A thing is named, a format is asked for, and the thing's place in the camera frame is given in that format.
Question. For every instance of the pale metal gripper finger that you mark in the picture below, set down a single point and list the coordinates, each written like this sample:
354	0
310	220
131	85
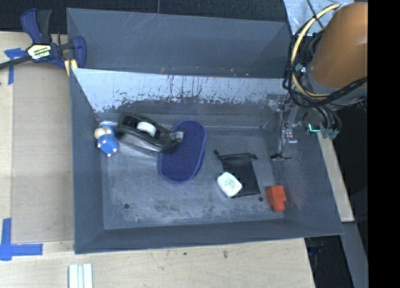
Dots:
277	137
290	138

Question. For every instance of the orange-red block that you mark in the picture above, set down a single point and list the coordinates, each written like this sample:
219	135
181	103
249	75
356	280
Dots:
276	197

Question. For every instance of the white small plastic case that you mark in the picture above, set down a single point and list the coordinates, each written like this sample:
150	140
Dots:
229	184

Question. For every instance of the blue oval pad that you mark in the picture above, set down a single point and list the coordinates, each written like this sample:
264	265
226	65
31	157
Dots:
184	158

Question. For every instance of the grey metal bin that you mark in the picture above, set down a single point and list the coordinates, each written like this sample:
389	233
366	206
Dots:
187	211

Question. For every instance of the black tape dispenser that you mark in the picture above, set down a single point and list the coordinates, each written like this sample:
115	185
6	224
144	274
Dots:
137	137

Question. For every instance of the blue toy figure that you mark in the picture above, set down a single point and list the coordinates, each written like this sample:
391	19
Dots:
107	140

